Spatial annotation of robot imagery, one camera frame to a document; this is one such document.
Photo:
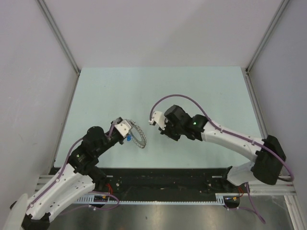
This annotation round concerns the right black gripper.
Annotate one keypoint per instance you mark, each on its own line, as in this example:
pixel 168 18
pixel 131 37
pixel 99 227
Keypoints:
pixel 166 132

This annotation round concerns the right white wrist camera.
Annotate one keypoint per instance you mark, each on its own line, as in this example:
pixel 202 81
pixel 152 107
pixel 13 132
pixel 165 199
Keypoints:
pixel 158 118

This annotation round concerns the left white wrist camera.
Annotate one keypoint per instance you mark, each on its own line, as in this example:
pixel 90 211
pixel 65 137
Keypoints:
pixel 123 126

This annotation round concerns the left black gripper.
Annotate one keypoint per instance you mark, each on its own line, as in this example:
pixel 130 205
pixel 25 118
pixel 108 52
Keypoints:
pixel 121 141

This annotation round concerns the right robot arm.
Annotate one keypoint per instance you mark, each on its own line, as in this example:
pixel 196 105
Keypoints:
pixel 265 155

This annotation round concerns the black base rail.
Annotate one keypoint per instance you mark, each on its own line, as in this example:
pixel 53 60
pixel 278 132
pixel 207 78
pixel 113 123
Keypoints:
pixel 167 185

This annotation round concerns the white cable duct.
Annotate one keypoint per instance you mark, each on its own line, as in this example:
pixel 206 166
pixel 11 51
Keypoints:
pixel 89 200

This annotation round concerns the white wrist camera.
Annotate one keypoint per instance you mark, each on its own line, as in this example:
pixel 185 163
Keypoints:
pixel 158 118
pixel 123 126

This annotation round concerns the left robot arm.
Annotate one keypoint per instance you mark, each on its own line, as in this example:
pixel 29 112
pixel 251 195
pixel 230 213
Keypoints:
pixel 77 177

